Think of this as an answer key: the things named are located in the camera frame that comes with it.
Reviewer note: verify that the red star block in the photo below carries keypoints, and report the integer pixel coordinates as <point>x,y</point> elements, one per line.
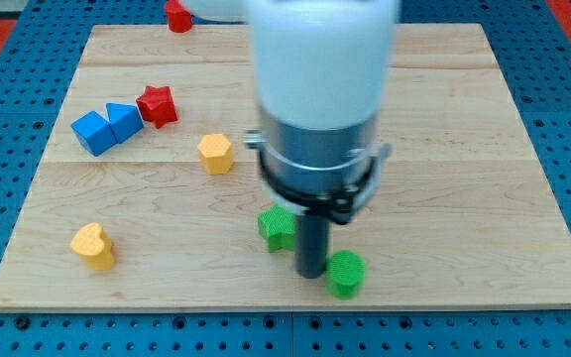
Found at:
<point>156,106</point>

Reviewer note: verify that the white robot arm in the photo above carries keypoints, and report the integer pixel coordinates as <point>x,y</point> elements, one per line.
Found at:
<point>320,70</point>

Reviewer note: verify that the blue cube block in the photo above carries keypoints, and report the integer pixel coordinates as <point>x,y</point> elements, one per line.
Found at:
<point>93,133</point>

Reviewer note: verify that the blue triangle block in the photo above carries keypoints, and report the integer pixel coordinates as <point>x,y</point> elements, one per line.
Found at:
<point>125,120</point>

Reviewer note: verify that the red block at top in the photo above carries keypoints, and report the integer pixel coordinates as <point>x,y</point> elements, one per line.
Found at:
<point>178,17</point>

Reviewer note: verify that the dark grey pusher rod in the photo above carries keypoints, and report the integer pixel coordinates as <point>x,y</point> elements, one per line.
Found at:
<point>311,245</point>

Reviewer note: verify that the green cylinder block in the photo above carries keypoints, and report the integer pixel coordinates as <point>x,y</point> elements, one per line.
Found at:
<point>345,271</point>

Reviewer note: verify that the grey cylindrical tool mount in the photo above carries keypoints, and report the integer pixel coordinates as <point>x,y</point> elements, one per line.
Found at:
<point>331,173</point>

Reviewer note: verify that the wooden board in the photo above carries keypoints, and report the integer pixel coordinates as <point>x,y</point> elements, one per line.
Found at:
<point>464,218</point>

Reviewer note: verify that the yellow heart block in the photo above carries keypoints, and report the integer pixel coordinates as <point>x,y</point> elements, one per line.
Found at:
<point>94,247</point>

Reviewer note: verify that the green star block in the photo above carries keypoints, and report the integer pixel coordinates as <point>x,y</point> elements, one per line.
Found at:
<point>276,227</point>

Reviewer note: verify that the yellow hexagon block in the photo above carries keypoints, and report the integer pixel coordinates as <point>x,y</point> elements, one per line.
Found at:
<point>216,154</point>

